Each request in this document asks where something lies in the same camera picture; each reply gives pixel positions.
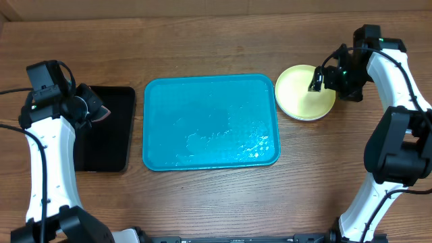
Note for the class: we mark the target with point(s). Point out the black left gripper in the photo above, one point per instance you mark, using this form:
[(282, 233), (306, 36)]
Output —
[(94, 98)]

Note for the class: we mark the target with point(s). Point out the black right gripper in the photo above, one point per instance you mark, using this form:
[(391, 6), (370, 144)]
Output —
[(329, 73)]

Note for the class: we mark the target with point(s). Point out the yellow green plate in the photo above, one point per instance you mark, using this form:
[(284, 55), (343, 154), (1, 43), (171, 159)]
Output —
[(291, 91)]

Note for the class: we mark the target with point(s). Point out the red black sponge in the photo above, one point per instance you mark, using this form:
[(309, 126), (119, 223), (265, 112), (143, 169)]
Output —
[(100, 114)]

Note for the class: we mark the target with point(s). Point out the light blue plate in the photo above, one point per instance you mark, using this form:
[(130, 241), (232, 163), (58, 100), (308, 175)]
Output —
[(305, 116)]

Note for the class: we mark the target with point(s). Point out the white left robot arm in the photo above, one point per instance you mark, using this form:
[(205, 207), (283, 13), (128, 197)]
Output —
[(55, 204)]

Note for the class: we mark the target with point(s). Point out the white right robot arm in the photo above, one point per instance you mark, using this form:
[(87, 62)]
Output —
[(398, 153)]

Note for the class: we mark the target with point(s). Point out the black tray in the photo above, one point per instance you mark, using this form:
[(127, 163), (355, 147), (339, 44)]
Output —
[(105, 147)]

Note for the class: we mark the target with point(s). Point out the blue plastic tray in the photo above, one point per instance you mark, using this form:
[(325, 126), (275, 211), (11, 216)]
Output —
[(210, 122)]

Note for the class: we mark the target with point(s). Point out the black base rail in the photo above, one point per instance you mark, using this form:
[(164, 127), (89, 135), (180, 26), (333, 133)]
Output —
[(270, 239)]

